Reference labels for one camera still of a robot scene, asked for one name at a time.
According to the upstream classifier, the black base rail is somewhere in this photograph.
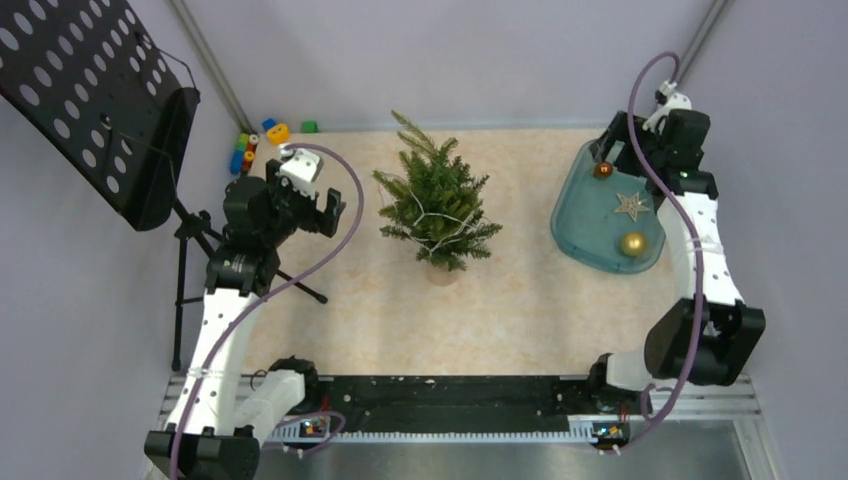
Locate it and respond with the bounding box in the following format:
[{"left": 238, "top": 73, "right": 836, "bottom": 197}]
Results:
[{"left": 291, "top": 375, "right": 645, "bottom": 435}]

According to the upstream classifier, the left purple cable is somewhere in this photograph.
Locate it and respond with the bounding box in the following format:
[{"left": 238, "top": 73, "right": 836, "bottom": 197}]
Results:
[{"left": 168, "top": 142, "right": 366, "bottom": 480}]

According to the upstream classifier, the teal plastic tray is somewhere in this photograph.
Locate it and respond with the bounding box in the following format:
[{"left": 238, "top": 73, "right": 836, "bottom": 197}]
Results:
[{"left": 549, "top": 141, "right": 665, "bottom": 275}]

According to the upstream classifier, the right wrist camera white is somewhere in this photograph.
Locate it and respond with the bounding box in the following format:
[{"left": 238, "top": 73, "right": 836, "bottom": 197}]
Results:
[{"left": 642, "top": 80, "right": 692, "bottom": 134}]

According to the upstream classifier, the stacked colourful brick toy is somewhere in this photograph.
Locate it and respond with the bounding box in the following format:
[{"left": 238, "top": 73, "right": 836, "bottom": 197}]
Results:
[{"left": 229, "top": 133, "right": 260, "bottom": 175}]

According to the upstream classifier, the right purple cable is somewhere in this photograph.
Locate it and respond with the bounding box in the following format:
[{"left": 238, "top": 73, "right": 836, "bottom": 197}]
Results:
[{"left": 612, "top": 51, "right": 706, "bottom": 454}]

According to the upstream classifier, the small green christmas tree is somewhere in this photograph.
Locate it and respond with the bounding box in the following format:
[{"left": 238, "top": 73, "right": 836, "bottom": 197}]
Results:
[{"left": 371, "top": 110, "right": 503, "bottom": 287}]

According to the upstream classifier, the black perforated music stand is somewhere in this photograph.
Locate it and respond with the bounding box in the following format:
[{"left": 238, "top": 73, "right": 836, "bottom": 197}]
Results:
[{"left": 0, "top": 0, "right": 329, "bottom": 371}]

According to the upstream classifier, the silver star ornament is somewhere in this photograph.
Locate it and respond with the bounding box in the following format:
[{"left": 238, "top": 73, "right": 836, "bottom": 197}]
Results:
[{"left": 613, "top": 192, "right": 651, "bottom": 223}]

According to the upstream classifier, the purple cable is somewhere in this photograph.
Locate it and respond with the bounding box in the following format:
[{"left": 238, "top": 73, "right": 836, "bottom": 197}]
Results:
[
  {"left": 612, "top": 51, "right": 706, "bottom": 454},
  {"left": 168, "top": 142, "right": 366, "bottom": 480}
]

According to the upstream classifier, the yellow toy block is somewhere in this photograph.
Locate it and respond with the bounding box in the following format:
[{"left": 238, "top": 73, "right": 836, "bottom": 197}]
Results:
[{"left": 265, "top": 123, "right": 291, "bottom": 146}]

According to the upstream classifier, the copper bauble ornament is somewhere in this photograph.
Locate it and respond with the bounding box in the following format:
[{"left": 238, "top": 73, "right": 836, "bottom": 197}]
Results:
[{"left": 592, "top": 161, "right": 615, "bottom": 179}]

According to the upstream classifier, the green toy block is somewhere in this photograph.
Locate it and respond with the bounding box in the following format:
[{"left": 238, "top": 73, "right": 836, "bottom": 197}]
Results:
[{"left": 300, "top": 120, "right": 320, "bottom": 134}]

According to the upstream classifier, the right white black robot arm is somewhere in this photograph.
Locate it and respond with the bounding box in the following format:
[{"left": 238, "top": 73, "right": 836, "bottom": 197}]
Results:
[{"left": 586, "top": 107, "right": 766, "bottom": 412}]

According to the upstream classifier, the gold bauble ornament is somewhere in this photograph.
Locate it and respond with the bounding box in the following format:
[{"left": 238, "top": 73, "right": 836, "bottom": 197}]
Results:
[{"left": 619, "top": 231, "right": 649, "bottom": 258}]

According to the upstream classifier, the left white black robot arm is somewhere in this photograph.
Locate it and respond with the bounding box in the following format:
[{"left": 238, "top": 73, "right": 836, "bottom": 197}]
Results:
[{"left": 144, "top": 150, "right": 345, "bottom": 479}]

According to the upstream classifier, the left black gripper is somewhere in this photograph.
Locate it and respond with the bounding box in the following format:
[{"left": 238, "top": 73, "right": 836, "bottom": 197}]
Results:
[{"left": 262, "top": 159, "right": 345, "bottom": 245}]

